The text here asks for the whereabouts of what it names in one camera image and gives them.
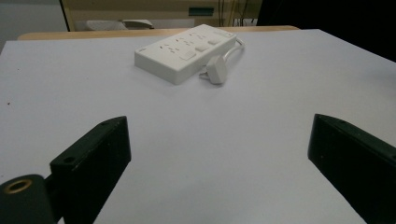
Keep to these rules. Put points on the white power strip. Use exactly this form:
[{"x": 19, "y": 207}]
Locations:
[{"x": 183, "y": 53}]

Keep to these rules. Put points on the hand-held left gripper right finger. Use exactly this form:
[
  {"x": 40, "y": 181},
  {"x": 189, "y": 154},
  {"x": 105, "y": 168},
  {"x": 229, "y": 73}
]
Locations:
[{"x": 358, "y": 161}]

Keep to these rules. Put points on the beige cabinet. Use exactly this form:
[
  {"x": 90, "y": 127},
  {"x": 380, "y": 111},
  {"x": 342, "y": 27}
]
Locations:
[{"x": 162, "y": 12}]

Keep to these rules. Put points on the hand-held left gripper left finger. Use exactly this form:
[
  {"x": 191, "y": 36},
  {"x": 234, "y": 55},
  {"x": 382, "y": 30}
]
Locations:
[{"x": 93, "y": 161}]

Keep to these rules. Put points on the white plug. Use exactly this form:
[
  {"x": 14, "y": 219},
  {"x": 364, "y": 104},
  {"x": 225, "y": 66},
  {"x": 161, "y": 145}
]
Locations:
[{"x": 215, "y": 70}]

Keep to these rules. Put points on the wooden table edge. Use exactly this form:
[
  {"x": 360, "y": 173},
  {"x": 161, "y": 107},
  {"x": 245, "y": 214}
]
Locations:
[{"x": 149, "y": 32}]

